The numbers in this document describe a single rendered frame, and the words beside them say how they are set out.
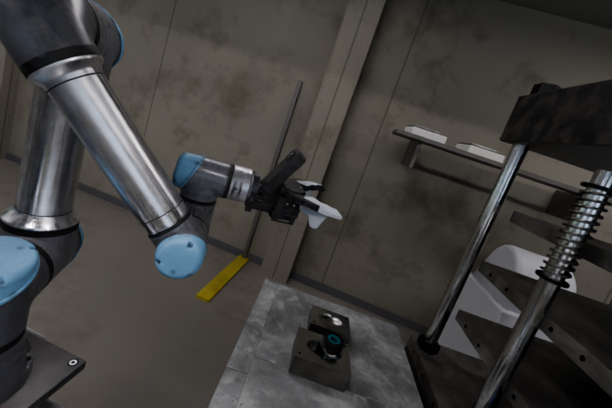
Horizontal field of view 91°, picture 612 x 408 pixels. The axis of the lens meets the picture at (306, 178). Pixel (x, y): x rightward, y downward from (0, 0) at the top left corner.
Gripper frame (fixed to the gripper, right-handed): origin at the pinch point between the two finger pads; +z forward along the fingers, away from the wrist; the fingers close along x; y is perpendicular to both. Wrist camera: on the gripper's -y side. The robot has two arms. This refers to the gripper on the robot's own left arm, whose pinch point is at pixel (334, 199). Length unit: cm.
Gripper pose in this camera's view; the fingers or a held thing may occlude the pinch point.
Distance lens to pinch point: 71.6
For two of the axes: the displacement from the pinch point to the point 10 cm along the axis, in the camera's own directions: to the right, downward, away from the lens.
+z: 9.2, 2.6, 3.0
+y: -3.5, 8.9, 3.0
